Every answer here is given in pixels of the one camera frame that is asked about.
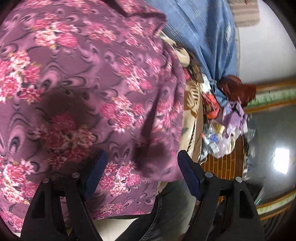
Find purple floral garment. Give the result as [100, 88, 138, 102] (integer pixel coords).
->
[1, 1, 185, 233]

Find beige floral leaf blanket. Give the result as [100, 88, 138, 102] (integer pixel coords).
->
[160, 32, 204, 163]

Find red patterned cloth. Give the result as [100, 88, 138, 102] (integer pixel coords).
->
[202, 92, 220, 120]

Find striped beige pillow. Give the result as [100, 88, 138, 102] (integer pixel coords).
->
[228, 0, 260, 28]

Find dark red cloth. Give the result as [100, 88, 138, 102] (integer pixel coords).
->
[217, 75, 256, 108]

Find grey trouser leg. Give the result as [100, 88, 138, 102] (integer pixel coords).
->
[117, 179, 196, 241]

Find wooden bed frame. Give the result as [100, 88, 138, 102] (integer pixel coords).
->
[244, 77, 295, 114]

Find lilac crumpled cloth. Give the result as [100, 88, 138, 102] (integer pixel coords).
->
[220, 101, 247, 138]

